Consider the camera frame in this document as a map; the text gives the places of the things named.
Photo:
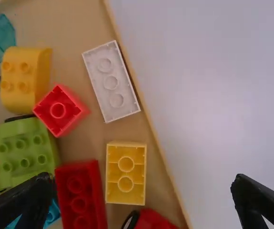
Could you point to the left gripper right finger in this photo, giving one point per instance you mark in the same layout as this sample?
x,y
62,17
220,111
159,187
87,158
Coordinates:
x,y
253,195

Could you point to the green toy car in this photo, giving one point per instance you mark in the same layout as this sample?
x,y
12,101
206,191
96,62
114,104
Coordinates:
x,y
20,152

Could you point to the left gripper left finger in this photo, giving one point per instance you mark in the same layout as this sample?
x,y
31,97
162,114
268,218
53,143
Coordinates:
x,y
20,202

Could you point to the cyan toy brick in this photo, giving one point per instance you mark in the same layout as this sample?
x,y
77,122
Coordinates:
x,y
53,212

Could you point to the small red toy brick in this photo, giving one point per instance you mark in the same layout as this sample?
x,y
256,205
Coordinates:
x,y
60,111

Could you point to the red toy car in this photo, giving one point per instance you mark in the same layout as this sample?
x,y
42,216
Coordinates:
x,y
151,220

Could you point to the rounded yellow toy brick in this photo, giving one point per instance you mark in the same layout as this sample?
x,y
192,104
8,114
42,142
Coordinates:
x,y
24,76

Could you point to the long red toy brick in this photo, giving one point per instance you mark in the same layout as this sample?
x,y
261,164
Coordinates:
x,y
79,195

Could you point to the white toy brick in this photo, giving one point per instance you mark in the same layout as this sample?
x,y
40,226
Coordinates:
x,y
110,81

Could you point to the tan tray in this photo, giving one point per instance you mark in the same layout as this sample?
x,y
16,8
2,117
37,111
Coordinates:
x,y
74,28

